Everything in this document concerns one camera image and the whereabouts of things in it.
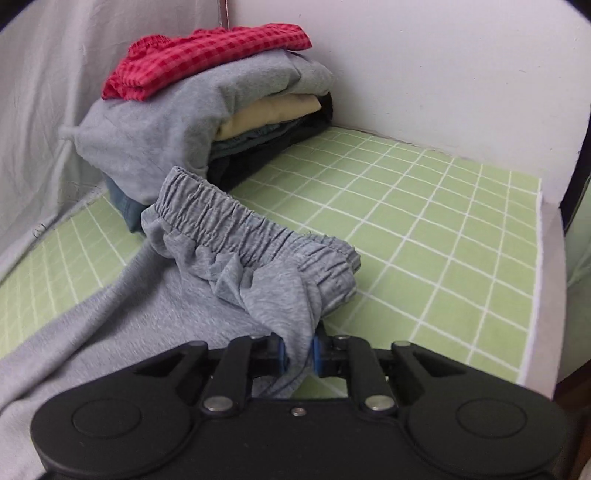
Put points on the folded grey sweatshirt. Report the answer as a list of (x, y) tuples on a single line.
[(152, 134)]

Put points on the folded beige garment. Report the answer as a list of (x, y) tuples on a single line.
[(272, 113)]

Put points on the white underlay sheet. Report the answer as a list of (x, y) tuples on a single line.
[(549, 286)]

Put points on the folded teal grey garment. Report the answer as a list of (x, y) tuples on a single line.
[(240, 143)]

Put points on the folded blue jeans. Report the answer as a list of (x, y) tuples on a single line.
[(124, 207)]

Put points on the green checked mat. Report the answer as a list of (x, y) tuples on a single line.
[(415, 230)]

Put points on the carrot print grey sheet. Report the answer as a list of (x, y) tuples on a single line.
[(55, 92)]

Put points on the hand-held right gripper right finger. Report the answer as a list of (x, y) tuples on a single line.
[(317, 357)]

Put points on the grey sweatpants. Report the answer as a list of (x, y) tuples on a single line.
[(207, 258)]

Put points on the red checked garment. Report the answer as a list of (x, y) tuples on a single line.
[(184, 60)]

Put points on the metal pole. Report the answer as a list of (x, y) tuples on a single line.
[(226, 14)]

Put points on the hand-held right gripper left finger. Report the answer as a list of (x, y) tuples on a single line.
[(282, 356)]

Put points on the folded black garment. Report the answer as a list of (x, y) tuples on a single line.
[(277, 147)]

